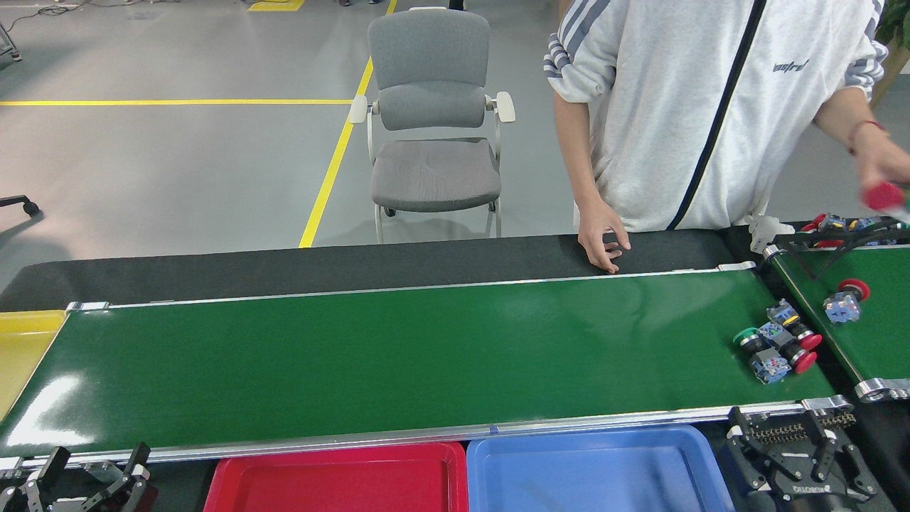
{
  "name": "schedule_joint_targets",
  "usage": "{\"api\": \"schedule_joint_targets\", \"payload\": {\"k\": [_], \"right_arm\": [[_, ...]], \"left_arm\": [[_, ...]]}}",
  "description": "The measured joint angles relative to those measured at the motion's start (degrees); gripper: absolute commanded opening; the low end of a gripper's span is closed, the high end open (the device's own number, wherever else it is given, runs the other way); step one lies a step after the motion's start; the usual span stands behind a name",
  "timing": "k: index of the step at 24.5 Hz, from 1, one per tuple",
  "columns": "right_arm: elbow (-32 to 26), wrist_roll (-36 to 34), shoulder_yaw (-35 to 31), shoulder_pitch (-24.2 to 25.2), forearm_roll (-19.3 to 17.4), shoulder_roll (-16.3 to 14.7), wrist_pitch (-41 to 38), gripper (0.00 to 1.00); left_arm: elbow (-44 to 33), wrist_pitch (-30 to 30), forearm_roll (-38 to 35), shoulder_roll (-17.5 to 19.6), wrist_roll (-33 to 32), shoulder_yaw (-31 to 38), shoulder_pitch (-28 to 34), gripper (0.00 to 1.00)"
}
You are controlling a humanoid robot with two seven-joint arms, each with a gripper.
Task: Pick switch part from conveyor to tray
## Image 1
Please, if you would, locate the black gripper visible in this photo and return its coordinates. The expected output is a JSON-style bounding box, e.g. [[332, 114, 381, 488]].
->
[[728, 407, 881, 512]]

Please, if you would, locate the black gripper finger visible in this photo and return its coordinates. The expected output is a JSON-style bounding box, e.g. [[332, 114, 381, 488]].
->
[[82, 442, 154, 512], [0, 447, 72, 512]]

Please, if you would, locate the yellow plastic tray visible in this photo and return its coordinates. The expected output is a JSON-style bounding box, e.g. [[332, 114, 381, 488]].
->
[[0, 310, 68, 422]]

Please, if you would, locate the short green conveyor belt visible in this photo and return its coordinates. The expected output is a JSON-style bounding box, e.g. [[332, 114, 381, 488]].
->
[[763, 242, 910, 403]]

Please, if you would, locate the red plastic tray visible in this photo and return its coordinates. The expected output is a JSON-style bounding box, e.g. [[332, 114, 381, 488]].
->
[[203, 441, 470, 512]]

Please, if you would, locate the blue plastic tray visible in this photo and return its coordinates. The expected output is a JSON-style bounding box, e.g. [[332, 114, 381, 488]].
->
[[466, 425, 737, 512]]

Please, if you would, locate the long green conveyor belt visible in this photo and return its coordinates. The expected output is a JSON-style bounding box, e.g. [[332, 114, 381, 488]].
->
[[0, 262, 854, 471]]

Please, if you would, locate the person's right hand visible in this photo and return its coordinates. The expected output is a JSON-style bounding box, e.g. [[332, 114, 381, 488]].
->
[[577, 199, 632, 274]]

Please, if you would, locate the person's left hand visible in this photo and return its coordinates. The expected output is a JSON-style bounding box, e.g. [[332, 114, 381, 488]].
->
[[852, 128, 910, 198]]

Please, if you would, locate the person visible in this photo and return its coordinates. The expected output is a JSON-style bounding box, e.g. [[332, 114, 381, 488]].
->
[[544, 0, 910, 274]]

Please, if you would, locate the grey office chair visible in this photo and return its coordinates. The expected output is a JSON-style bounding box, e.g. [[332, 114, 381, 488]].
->
[[348, 7, 516, 244]]

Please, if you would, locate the black drive chain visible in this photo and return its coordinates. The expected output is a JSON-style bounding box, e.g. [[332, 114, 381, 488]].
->
[[752, 411, 857, 445]]

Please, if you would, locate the white plastic bracket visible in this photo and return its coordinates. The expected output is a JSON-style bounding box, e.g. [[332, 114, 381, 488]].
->
[[745, 215, 796, 255]]

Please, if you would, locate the red string bracelet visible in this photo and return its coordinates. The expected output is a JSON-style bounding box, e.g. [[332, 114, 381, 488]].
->
[[846, 119, 889, 156]]

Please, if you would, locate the black floor cable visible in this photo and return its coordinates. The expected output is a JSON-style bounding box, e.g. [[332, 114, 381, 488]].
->
[[0, 0, 82, 33]]

